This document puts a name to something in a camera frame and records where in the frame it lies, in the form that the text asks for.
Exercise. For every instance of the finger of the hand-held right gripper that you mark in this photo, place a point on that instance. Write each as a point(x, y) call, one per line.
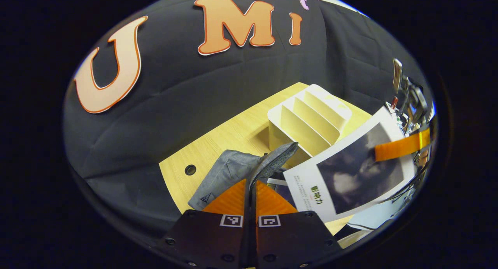
point(400, 146)

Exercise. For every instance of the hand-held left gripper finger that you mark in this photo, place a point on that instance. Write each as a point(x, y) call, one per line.
point(248, 230)
point(255, 230)

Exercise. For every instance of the blue cover book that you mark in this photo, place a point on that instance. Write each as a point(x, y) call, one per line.
point(282, 191)

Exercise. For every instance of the white portrait cover book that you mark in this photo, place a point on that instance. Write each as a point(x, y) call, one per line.
point(350, 171)

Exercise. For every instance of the grey schoolbag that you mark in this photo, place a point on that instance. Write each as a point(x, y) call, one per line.
point(229, 171)

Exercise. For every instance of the cream bookshelf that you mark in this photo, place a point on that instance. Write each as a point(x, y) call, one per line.
point(307, 121)

